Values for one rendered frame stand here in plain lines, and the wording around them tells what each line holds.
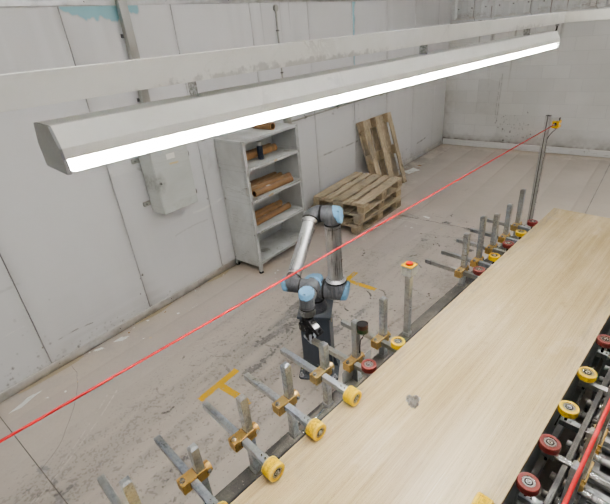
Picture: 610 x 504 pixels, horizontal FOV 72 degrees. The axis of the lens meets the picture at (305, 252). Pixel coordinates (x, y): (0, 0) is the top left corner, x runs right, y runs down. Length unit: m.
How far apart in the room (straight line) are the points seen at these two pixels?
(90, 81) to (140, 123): 0.10
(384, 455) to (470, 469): 0.33
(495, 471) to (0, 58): 3.84
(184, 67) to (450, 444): 1.72
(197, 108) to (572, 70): 8.78
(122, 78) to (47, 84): 0.12
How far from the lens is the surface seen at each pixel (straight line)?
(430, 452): 1.99
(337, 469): 1.92
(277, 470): 1.88
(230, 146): 4.58
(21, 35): 3.92
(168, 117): 0.88
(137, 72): 0.88
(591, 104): 9.44
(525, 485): 1.99
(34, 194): 3.94
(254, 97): 1.00
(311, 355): 3.42
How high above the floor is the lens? 2.48
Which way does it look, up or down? 28 degrees down
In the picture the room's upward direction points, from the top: 5 degrees counter-clockwise
